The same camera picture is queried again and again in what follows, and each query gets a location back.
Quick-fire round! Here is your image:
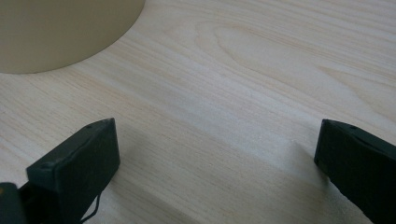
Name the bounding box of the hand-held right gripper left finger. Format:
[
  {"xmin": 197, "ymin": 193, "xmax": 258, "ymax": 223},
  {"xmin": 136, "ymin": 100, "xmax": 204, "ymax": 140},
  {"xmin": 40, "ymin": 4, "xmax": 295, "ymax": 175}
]
[{"xmin": 18, "ymin": 118, "xmax": 121, "ymax": 224}]

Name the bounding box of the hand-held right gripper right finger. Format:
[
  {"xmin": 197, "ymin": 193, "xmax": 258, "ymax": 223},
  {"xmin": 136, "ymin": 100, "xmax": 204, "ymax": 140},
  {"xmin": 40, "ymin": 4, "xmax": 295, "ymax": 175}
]
[{"xmin": 313, "ymin": 119, "xmax": 396, "ymax": 224}]

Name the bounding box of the beige container with perforated strainer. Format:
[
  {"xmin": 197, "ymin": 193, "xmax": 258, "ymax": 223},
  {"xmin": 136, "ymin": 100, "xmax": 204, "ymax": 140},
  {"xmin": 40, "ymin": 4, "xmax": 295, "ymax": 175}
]
[{"xmin": 0, "ymin": 0, "xmax": 147, "ymax": 75}]

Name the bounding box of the thin black wire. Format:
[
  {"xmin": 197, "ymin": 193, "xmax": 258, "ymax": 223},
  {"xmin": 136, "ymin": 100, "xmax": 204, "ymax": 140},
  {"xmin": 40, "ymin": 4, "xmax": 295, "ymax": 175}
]
[{"xmin": 79, "ymin": 193, "xmax": 103, "ymax": 224}]

